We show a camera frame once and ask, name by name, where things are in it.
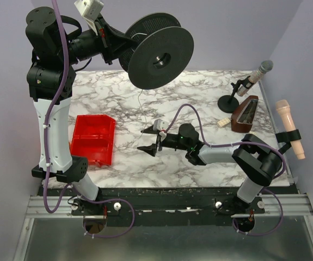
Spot grey silver microphone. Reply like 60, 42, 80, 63
236, 60, 274, 97

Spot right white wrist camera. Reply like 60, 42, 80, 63
153, 119, 168, 137

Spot black round microphone stand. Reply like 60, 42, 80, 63
217, 77, 253, 113

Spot pink beige microphone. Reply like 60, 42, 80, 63
275, 100, 305, 160

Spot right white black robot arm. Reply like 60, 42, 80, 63
137, 123, 283, 204

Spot red plastic bin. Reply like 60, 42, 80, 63
70, 115, 116, 167

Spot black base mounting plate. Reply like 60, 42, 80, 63
27, 187, 265, 227

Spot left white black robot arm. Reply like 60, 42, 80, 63
26, 6, 137, 201

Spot black filament spool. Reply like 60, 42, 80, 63
119, 13, 194, 90

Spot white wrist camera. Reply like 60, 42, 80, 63
74, 0, 104, 34
153, 119, 168, 137

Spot white flat toy brick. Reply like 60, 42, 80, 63
217, 117, 231, 128

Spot thin white cable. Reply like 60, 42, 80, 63
130, 32, 153, 131

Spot brown wooden metronome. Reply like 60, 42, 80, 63
231, 95, 259, 133

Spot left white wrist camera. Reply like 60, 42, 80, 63
74, 0, 104, 34

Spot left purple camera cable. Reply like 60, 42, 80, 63
42, 0, 136, 240

